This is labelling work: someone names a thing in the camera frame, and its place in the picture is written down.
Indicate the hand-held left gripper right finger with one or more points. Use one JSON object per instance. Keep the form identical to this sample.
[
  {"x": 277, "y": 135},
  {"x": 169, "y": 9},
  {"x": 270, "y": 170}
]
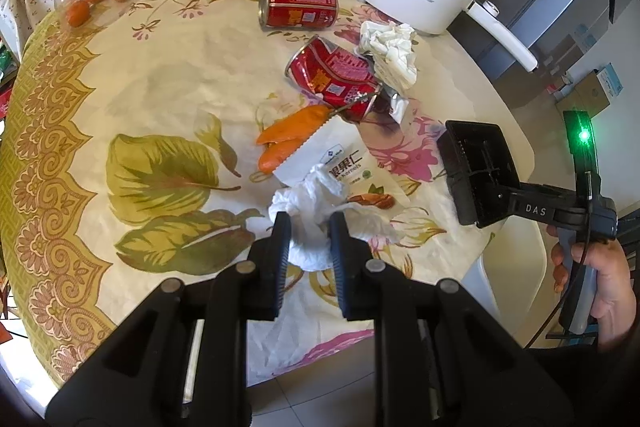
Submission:
[{"x": 340, "y": 267}]

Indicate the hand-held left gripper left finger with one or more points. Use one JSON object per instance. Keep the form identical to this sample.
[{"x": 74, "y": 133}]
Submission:
[{"x": 280, "y": 267}]

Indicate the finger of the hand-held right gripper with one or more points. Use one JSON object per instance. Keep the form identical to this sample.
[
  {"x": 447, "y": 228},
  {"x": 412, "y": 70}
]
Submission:
[{"x": 480, "y": 172}]

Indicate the white plastic bin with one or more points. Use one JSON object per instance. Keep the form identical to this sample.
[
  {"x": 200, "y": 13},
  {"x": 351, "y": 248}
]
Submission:
[{"x": 510, "y": 267}]

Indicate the white paper towel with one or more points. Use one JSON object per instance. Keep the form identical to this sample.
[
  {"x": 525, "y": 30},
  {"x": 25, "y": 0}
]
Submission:
[{"x": 315, "y": 202}]

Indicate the silver foil wrapper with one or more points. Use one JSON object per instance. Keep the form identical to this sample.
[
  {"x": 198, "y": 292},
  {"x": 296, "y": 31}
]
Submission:
[{"x": 397, "y": 107}]

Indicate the white nut snack packet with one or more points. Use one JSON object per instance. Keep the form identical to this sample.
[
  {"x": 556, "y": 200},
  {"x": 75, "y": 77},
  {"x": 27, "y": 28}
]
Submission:
[{"x": 340, "y": 152}]

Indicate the white tissue wad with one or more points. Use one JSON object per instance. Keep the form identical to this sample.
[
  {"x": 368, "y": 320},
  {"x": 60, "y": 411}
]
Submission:
[{"x": 390, "y": 47}]

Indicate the crushed red drink can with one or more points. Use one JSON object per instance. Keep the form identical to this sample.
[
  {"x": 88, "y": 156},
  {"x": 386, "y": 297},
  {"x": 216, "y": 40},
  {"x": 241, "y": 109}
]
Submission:
[{"x": 332, "y": 74}]

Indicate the person's right hand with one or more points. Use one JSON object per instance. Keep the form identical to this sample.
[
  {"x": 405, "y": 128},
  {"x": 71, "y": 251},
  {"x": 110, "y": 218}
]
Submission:
[{"x": 615, "y": 292}]

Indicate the open cardboard box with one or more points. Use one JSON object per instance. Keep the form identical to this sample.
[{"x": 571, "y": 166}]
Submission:
[{"x": 560, "y": 67}]

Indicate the blue and white box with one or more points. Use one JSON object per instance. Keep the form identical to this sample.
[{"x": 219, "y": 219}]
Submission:
[{"x": 610, "y": 79}]

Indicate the rose print tablecloth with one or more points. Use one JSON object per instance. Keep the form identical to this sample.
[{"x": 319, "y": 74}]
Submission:
[{"x": 150, "y": 72}]

